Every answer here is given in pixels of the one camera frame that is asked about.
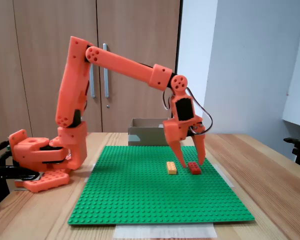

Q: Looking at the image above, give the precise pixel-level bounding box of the red lego block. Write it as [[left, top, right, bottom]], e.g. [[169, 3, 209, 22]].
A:
[[187, 161, 202, 175]]

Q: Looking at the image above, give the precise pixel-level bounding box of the yellow lego block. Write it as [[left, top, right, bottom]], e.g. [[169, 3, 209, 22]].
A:
[[166, 161, 179, 175]]

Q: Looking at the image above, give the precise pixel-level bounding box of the cardboard box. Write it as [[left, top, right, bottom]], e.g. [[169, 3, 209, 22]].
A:
[[127, 117, 171, 147]]

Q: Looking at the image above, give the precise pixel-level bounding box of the green lego baseplate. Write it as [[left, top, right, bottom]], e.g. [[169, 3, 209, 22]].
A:
[[67, 145, 256, 226]]

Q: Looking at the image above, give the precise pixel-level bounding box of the masking tape strip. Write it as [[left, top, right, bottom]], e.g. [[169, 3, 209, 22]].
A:
[[83, 163, 98, 184], [114, 223, 218, 240], [215, 163, 236, 188]]

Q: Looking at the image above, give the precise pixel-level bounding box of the wooden cabinet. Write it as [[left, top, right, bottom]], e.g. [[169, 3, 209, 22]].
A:
[[0, 0, 184, 135]]

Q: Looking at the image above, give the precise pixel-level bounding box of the black table clamp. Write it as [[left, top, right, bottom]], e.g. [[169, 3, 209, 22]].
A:
[[0, 164, 41, 208]]

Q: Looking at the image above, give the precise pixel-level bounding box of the wrist servo cable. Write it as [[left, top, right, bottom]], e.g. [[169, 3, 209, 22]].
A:
[[161, 90, 172, 111]]

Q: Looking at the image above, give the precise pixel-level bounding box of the gripper servo cable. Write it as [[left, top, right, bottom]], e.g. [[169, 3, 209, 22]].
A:
[[186, 86, 213, 136]]

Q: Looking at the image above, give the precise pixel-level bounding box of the silver cabinet handle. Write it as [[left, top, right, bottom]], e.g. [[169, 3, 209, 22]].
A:
[[102, 43, 110, 99], [89, 62, 96, 99]]

